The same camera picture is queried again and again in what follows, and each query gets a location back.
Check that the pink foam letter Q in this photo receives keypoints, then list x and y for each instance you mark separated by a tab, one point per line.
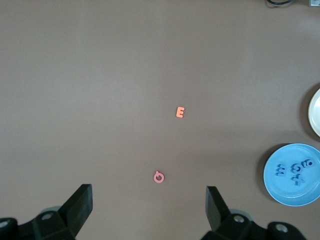
155	178

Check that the metal table edge bracket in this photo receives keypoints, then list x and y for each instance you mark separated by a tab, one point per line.
314	3

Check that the blue foam letter G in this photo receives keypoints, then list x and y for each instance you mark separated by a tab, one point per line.
293	169

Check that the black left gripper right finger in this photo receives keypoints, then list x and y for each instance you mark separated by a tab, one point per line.
217	215

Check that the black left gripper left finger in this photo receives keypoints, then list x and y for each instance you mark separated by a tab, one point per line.
77	212

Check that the blue foam letter X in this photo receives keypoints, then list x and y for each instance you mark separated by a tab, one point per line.
298	180

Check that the orange foam letter E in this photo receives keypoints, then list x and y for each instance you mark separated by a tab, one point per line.
178	112

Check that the blue foam letter E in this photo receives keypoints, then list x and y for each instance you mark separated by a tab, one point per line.
281	172

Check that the blue plate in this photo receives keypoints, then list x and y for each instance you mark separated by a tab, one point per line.
282	190

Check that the blue foam lowercase g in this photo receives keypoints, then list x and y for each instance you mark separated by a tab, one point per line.
310	163

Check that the pale pink plate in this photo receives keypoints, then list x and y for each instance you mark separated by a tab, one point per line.
315	112

